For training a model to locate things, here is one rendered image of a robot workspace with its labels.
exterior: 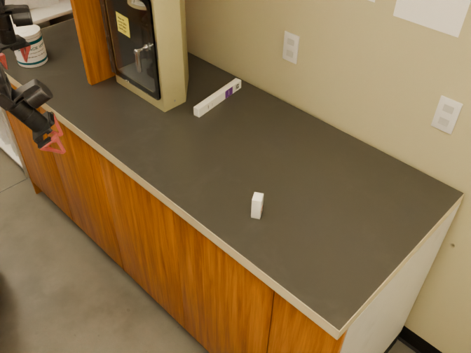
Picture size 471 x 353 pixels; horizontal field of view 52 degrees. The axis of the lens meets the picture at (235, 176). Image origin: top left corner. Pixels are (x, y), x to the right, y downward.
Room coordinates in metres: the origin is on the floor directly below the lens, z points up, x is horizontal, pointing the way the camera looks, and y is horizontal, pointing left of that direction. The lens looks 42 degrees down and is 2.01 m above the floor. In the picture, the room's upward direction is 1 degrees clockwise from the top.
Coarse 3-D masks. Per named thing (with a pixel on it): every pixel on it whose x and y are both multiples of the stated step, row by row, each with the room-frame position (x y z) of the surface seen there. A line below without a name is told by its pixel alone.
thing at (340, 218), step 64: (64, 64) 1.92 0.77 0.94; (192, 64) 1.94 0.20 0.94; (128, 128) 1.45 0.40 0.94; (192, 128) 1.46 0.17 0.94; (256, 128) 1.47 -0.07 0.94; (320, 128) 1.48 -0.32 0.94; (192, 192) 1.11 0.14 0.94; (320, 192) 1.13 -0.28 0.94; (384, 192) 1.13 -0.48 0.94; (448, 192) 1.14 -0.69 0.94; (256, 256) 0.86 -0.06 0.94; (320, 256) 0.86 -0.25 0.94; (384, 256) 0.87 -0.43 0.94; (320, 320) 0.67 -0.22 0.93
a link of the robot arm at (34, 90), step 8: (32, 80) 1.22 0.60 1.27; (24, 88) 1.20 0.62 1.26; (32, 88) 1.19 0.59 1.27; (40, 88) 1.20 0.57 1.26; (0, 96) 1.14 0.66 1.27; (16, 96) 1.18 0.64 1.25; (24, 96) 1.18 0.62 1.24; (32, 96) 1.19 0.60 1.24; (40, 96) 1.19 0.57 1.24; (48, 96) 1.20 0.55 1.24; (0, 104) 1.14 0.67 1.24; (8, 104) 1.15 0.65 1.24; (32, 104) 1.18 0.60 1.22; (40, 104) 1.19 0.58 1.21
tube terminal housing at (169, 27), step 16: (160, 0) 1.58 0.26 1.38; (176, 0) 1.63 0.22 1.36; (160, 16) 1.58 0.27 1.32; (176, 16) 1.63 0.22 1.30; (160, 32) 1.57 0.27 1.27; (176, 32) 1.62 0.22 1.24; (160, 48) 1.57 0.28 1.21; (176, 48) 1.62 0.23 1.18; (160, 64) 1.56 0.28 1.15; (176, 64) 1.61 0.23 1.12; (160, 80) 1.57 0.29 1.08; (176, 80) 1.61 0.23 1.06; (144, 96) 1.64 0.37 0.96; (176, 96) 1.61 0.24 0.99
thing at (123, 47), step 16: (112, 0) 1.71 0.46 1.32; (128, 0) 1.64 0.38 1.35; (144, 0) 1.57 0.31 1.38; (112, 16) 1.72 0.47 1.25; (128, 16) 1.65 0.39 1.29; (144, 16) 1.58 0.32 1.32; (112, 32) 1.74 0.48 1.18; (144, 32) 1.59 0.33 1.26; (112, 48) 1.75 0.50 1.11; (128, 48) 1.67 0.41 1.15; (128, 64) 1.68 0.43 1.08; (144, 64) 1.60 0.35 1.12; (128, 80) 1.69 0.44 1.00; (144, 80) 1.61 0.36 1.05; (160, 96) 1.56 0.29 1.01
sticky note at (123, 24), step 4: (116, 12) 1.70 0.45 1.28; (116, 16) 1.70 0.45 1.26; (120, 16) 1.69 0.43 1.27; (124, 16) 1.67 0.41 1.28; (120, 20) 1.69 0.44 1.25; (124, 20) 1.67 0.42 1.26; (120, 24) 1.69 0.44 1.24; (124, 24) 1.67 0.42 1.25; (128, 24) 1.65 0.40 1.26; (120, 28) 1.70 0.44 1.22; (124, 28) 1.67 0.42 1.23; (128, 28) 1.66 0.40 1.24; (124, 32) 1.68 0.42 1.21; (128, 32) 1.66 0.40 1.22; (128, 36) 1.66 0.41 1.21
